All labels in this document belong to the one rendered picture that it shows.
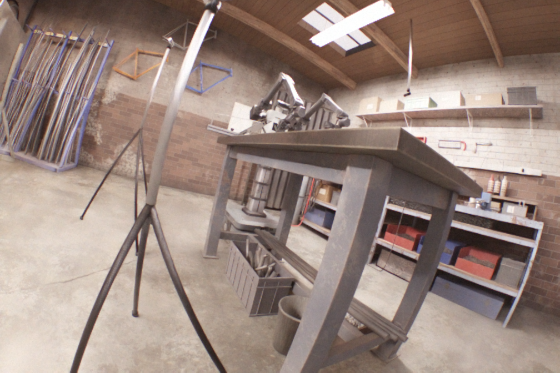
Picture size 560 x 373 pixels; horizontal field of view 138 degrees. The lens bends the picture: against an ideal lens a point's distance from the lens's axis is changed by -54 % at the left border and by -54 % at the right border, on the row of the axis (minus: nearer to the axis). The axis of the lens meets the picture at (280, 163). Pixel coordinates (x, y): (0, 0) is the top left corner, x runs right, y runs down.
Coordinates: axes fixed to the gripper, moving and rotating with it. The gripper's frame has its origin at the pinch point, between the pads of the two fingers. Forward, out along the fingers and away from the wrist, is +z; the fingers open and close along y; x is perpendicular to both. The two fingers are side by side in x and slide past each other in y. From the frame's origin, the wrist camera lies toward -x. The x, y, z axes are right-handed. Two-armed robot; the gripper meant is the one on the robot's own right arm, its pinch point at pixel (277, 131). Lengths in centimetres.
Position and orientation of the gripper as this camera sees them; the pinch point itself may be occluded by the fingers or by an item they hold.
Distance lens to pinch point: 149.8
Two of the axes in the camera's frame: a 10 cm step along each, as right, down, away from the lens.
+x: -6.2, -6.8, -3.9
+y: -4.5, -0.9, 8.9
